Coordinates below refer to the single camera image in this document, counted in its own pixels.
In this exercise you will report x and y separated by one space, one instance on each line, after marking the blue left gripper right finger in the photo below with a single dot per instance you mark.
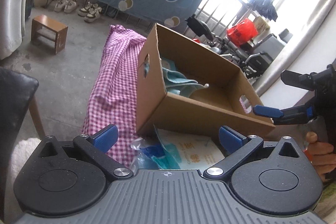
240 148

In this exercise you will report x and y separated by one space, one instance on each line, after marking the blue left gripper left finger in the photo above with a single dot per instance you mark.
93 149

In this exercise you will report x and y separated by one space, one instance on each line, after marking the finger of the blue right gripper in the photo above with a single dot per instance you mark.
268 112

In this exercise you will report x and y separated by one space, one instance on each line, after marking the blue wet wipes pack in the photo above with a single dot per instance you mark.
172 150

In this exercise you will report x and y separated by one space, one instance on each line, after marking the person right hand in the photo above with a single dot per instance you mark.
321 154

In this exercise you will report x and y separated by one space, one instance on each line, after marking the purple checkered tablecloth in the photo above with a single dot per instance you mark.
113 99

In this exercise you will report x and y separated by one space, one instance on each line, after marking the black wheelchair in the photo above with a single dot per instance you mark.
252 60

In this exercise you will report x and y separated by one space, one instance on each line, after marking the white fluffy cushion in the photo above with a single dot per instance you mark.
21 153

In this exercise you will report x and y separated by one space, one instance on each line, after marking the brown cardboard box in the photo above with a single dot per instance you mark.
221 100

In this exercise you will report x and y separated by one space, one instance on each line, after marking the red plastic bag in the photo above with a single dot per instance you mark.
242 32

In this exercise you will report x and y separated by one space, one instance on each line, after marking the black leather chair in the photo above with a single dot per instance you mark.
17 91

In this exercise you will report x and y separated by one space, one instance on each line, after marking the dark blue hanging garment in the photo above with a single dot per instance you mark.
265 8

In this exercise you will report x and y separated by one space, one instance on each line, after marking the small wooden stool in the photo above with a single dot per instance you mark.
50 29

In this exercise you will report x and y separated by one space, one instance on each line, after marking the white black sneaker beside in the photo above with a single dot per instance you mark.
93 14

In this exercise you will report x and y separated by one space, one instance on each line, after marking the white black sneaker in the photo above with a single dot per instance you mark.
86 9

